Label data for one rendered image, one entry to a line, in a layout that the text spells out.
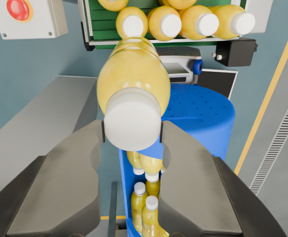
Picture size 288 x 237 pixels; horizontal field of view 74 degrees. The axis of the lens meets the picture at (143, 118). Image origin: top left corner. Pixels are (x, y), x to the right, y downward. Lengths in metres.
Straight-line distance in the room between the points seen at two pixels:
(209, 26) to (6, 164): 0.71
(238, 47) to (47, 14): 0.46
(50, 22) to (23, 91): 1.41
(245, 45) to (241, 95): 1.34
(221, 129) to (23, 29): 0.42
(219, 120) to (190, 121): 0.06
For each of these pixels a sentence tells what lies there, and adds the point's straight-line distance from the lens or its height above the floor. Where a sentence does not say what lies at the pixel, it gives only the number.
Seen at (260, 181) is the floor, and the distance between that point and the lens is 2.78.
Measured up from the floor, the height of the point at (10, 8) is 1.11.
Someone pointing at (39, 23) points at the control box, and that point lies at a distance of 0.44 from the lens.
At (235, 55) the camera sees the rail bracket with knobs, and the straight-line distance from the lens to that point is 0.60.
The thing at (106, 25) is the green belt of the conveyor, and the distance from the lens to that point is 0.61.
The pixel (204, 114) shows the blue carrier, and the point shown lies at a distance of 0.42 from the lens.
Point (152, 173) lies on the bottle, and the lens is 0.53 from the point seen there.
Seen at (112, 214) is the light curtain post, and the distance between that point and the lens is 1.98.
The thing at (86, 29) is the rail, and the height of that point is 0.98.
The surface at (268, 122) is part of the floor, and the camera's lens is 2.23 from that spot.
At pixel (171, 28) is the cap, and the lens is 0.41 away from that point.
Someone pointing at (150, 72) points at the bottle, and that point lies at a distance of 0.15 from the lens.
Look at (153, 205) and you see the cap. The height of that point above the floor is 1.13.
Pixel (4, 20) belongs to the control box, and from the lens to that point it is 0.47.
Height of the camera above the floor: 1.51
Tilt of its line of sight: 61 degrees down
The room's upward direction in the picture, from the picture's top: 170 degrees clockwise
